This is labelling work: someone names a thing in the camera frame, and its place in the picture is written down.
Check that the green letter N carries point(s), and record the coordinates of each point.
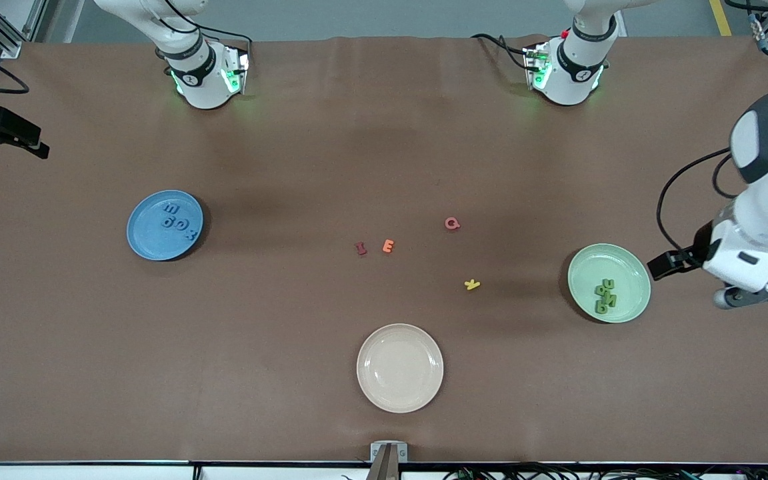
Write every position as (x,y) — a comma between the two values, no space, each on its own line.
(612,300)

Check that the green letter B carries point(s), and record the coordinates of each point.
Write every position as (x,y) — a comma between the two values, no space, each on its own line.
(601,306)
(602,291)

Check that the green plate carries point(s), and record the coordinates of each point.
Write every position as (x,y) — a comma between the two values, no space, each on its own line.
(627,266)

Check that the blue plate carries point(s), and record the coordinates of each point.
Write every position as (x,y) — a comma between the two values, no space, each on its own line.
(150,240)

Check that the brown table cover sheet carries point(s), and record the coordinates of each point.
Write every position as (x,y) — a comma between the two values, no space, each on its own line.
(90,366)

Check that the yellow letter k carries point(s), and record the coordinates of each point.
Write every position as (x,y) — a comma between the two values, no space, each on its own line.
(472,284)

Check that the pink letter G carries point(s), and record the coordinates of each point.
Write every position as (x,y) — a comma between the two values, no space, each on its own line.
(451,223)

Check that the cream plate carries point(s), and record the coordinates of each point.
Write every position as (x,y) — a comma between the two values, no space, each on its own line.
(400,368)

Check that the orange letter E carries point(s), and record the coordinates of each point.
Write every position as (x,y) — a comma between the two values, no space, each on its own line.
(388,246)

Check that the white table edge rail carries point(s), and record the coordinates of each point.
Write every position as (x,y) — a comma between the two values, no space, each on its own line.
(90,473)

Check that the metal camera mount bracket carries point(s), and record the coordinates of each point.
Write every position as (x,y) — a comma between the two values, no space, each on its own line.
(376,452)

